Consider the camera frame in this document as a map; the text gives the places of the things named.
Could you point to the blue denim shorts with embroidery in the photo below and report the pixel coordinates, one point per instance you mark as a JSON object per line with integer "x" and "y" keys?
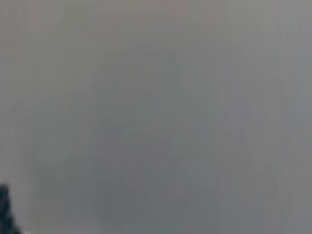
{"x": 5, "y": 212}

